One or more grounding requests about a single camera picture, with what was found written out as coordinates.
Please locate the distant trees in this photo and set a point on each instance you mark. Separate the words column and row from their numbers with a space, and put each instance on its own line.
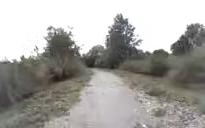
column 93, row 55

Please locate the tall tree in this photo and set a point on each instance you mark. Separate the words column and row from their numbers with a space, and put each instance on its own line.
column 121, row 37

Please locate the pale gravel path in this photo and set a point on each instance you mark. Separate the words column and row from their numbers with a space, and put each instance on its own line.
column 103, row 100

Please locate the bush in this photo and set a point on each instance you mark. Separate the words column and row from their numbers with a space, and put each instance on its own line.
column 160, row 62

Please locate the grass verge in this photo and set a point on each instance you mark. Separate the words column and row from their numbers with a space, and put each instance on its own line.
column 163, row 88
column 46, row 100

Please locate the belt of scrub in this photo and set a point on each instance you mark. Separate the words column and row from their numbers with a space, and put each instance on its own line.
column 10, row 80
column 194, row 66

